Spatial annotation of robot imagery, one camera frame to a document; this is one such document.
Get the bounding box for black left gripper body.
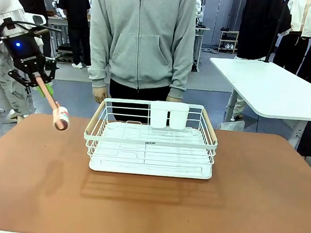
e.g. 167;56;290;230
0;30;49;76

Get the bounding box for pink lint roller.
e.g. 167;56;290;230
30;75;74;133

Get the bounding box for white wire dish rack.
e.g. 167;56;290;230
81;95;221;168

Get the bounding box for person's left forearm grey sleeve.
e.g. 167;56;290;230
168;41;195;100

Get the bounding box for person's right forearm grey sleeve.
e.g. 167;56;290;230
84;34;117;90

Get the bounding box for person's right hand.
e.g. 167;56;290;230
91;85;109;105

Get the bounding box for person's left hand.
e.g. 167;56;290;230
165;95;184;104

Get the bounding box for bystander in camouflage trousers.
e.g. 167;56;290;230
0;48;41;127

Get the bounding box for grey background workbench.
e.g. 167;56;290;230
191;24;212;73
42;7;93;62

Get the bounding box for bystander in black t-shirt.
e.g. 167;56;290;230
53;0;97;71

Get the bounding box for person in grey hoodie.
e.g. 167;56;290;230
81;0;199;128

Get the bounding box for white cutlery holder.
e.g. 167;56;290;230
148;100;191;131

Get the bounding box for white drain tray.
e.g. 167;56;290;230
88;117;217;181

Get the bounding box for white shoe rack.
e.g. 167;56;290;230
217;29;240;54

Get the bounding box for clear plastic bag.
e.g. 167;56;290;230
216;118;246;133

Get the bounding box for black coat on mannequin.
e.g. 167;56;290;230
236;0;294;63

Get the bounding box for white background table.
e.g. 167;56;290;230
202;56;311;150

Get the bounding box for black stand pole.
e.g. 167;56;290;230
263;0;289;64

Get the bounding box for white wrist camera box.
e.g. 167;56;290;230
22;12;49;35

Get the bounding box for wooden dish rack handle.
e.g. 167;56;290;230
199;108;220;144
85;99;106;136

